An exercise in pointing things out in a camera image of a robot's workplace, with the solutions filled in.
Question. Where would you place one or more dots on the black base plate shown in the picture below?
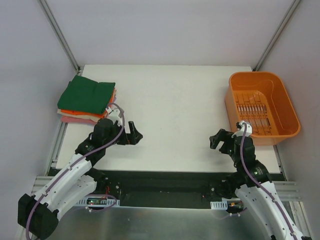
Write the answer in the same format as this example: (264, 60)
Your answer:
(160, 189)

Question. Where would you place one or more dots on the pink folded t shirt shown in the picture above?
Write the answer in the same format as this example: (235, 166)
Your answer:
(68, 119)

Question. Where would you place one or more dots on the right aluminium frame post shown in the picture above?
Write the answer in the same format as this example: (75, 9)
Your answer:
(285, 21)

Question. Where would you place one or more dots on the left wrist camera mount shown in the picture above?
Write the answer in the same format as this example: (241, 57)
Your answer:
(115, 115)

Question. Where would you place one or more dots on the orange folded t shirt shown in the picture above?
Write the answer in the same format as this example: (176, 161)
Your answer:
(82, 113)

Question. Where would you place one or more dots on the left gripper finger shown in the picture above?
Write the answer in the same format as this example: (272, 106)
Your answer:
(133, 138)
(132, 128)

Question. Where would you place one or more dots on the white cable duct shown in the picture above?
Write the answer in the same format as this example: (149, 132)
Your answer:
(97, 202)
(219, 205)

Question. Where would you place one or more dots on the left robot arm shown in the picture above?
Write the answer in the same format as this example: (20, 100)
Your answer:
(41, 212)

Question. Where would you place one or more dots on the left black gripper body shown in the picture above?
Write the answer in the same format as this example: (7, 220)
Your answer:
(127, 136)

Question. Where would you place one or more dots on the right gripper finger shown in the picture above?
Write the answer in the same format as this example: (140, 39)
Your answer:
(214, 141)
(222, 133)

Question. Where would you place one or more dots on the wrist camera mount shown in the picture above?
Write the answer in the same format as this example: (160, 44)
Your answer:
(243, 129)
(115, 115)

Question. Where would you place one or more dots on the beige folded t shirt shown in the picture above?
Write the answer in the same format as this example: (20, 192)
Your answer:
(75, 115)

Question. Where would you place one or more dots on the right white cable duct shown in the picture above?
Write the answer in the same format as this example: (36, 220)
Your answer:
(219, 205)

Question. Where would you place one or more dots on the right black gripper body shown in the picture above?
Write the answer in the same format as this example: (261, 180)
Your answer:
(225, 143)

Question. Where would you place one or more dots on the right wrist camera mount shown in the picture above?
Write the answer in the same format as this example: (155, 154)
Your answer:
(243, 129)

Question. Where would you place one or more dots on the orange plastic basket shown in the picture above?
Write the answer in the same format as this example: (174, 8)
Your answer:
(260, 99)

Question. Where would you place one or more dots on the left aluminium frame post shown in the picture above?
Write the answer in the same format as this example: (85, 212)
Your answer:
(59, 34)

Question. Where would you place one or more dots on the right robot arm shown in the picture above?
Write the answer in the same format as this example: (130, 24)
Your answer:
(253, 185)

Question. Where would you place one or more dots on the aluminium frame post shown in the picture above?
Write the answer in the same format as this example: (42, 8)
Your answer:
(285, 21)
(59, 34)

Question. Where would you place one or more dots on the dark green t shirt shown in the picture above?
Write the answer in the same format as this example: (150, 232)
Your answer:
(85, 95)

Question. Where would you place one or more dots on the left white cable duct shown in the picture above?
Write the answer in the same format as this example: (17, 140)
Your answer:
(97, 202)

